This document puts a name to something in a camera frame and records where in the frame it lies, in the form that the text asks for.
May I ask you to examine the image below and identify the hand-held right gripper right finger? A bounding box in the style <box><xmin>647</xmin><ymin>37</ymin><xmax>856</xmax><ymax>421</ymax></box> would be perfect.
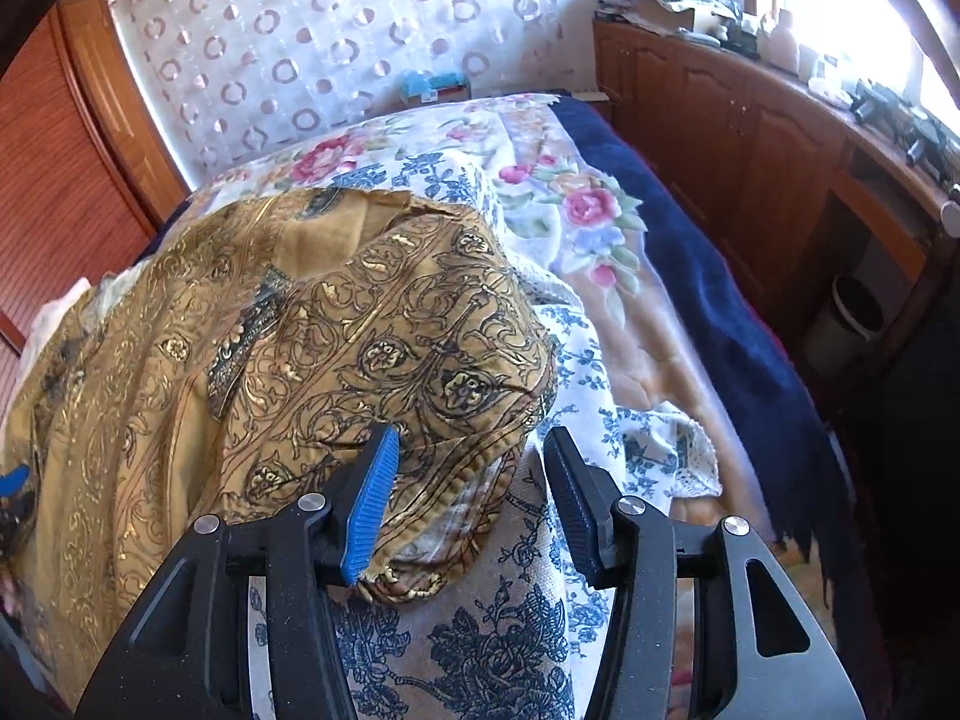
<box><xmin>541</xmin><ymin>426</ymin><xmax>890</xmax><ymax>720</ymax></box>

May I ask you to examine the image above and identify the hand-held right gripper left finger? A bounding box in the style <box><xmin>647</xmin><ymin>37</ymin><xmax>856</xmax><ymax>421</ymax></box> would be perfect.
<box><xmin>75</xmin><ymin>424</ymin><xmax>402</xmax><ymax>720</ymax></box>

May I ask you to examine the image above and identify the gold patterned garment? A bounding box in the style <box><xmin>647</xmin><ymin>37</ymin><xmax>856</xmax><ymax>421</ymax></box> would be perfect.
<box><xmin>0</xmin><ymin>184</ymin><xmax>560</xmax><ymax>691</ymax></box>

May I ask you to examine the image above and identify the white blue floral cloth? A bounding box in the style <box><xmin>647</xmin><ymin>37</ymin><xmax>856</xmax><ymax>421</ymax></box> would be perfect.
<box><xmin>247</xmin><ymin>144</ymin><xmax>721</xmax><ymax>720</ymax></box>

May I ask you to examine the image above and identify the navy blue blanket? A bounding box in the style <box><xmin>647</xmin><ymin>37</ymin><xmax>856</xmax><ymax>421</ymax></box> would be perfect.
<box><xmin>551</xmin><ymin>90</ymin><xmax>863</xmax><ymax>616</ymax></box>

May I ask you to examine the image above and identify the pink floral blanket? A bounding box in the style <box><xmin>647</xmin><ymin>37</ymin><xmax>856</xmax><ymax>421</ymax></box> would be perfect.
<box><xmin>180</xmin><ymin>90</ymin><xmax>826</xmax><ymax>720</ymax></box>

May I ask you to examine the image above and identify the wooden wardrobe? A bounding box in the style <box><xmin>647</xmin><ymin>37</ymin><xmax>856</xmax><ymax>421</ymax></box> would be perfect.
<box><xmin>0</xmin><ymin>0</ymin><xmax>192</xmax><ymax>361</ymax></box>

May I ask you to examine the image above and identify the white trash bin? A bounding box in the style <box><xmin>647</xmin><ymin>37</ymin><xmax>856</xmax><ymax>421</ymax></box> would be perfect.
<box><xmin>814</xmin><ymin>274</ymin><xmax>887</xmax><ymax>362</ymax></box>

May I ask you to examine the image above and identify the wooden cabinet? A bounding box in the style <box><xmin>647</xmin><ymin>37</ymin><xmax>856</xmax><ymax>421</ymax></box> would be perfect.
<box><xmin>592</xmin><ymin>15</ymin><xmax>960</xmax><ymax>421</ymax></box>

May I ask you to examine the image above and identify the blue box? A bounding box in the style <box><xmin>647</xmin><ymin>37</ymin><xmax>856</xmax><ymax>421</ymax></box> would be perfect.
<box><xmin>401</xmin><ymin>69</ymin><xmax>470</xmax><ymax>106</ymax></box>

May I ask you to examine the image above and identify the sheer circle-patterned curtain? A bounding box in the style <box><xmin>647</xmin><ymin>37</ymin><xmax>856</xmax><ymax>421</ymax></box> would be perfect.
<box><xmin>112</xmin><ymin>0</ymin><xmax>601</xmax><ymax>188</ymax></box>

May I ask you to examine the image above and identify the black device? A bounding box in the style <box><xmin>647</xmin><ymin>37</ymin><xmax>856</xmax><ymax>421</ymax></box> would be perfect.
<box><xmin>851</xmin><ymin>79</ymin><xmax>960</xmax><ymax>188</ymax></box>

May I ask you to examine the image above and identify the cardboard box with clutter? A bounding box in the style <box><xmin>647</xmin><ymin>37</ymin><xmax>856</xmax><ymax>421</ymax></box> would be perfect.
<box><xmin>600</xmin><ymin>0</ymin><xmax>743</xmax><ymax>42</ymax></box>

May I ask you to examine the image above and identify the white bottle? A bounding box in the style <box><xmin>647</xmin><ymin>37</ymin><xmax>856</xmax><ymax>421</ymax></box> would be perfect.
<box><xmin>761</xmin><ymin>9</ymin><xmax>800</xmax><ymax>72</ymax></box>

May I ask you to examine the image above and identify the window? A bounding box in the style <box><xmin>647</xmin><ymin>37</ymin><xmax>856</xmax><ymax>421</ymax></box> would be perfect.
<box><xmin>742</xmin><ymin>0</ymin><xmax>960</xmax><ymax>117</ymax></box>

